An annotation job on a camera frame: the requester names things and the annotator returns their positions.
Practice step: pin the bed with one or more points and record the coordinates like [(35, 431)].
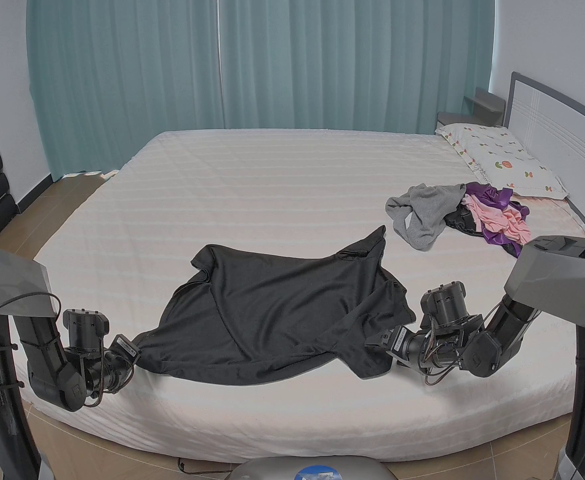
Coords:
[(282, 193)]

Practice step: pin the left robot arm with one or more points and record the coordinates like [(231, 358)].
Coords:
[(47, 363)]

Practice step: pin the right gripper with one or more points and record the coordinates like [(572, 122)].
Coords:
[(412, 350)]

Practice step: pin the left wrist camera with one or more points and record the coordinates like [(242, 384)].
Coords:
[(127, 347)]

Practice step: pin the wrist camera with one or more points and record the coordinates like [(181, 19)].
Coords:
[(127, 347), (398, 339)]

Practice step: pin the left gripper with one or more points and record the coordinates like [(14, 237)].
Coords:
[(118, 368)]

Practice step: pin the pile of clothes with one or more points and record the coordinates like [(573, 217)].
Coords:
[(497, 218)]

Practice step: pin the black T-shirt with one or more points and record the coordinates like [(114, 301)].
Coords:
[(282, 308)]

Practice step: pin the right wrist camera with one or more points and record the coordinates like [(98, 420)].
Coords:
[(398, 339)]

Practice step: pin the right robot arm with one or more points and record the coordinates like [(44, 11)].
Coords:
[(512, 318)]

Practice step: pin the grey bedside table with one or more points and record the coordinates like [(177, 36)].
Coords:
[(477, 113)]

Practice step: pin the grey garment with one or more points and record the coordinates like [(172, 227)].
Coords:
[(427, 213)]

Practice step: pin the white printed pillow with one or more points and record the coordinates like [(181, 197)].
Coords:
[(507, 160)]

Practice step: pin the blue-green curtain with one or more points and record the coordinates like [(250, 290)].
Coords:
[(122, 68), (352, 48)]

